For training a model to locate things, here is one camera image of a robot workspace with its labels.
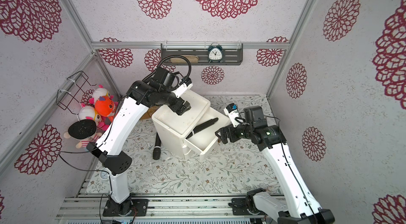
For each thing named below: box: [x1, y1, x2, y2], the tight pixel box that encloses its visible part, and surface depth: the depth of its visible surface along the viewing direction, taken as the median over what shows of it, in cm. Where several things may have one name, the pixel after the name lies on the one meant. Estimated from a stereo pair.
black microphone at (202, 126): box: [186, 117, 219, 139], surface depth 85 cm
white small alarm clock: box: [99, 166, 113, 181], surface depth 80 cm
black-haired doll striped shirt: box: [63, 119, 103, 149], surface depth 78 cm
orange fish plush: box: [94, 95, 116, 117], surface depth 91 cm
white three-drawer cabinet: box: [151, 89, 211, 160], surface depth 79 cm
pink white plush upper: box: [88, 84, 115, 105], surface depth 97 cm
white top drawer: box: [183, 107, 230, 162], surface depth 82 cm
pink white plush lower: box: [78, 105, 113, 131], surface depth 87 cm
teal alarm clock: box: [207, 44, 224, 63], surface depth 92 cm
